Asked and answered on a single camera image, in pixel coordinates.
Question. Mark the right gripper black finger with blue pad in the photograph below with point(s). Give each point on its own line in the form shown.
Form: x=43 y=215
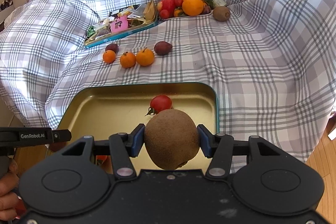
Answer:
x=121 y=147
x=220 y=148

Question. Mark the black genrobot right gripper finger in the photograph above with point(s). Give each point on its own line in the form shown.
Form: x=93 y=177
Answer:
x=32 y=136

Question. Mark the brown kiwi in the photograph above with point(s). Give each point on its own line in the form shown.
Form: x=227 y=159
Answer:
x=171 y=139
x=221 y=13

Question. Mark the small orange mandarin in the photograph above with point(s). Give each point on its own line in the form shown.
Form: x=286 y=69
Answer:
x=109 y=56

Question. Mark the large mandarin with stem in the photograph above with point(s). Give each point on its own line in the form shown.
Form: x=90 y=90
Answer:
x=145 y=57

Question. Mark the dark purple plum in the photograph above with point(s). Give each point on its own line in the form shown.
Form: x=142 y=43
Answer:
x=112 y=47

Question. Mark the person's left hand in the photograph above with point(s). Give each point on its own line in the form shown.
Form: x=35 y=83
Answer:
x=11 y=205

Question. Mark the gold tray teal rim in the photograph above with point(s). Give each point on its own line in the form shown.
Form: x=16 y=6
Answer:
x=103 y=111

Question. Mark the red tomato in tray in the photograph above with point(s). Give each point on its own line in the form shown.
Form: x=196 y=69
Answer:
x=158 y=104

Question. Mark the grey plaid bed sheet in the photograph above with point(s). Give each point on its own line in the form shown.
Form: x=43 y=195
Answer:
x=272 y=64

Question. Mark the pink snack packet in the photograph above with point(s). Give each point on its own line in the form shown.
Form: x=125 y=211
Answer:
x=119 y=24

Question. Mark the teal snack tray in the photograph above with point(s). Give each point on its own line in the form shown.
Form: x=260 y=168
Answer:
x=100 y=33

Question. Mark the white fruit plate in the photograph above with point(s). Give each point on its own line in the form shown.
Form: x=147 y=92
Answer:
x=186 y=16

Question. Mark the tan paper snack bag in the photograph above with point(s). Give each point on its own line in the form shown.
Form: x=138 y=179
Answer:
x=149 y=11

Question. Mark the small red tomato on plate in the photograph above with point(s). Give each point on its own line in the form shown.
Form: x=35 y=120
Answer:
x=164 y=14

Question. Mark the big orange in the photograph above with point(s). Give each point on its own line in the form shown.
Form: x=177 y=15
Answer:
x=193 y=7

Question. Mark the red apple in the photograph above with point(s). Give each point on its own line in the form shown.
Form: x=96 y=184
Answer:
x=168 y=5

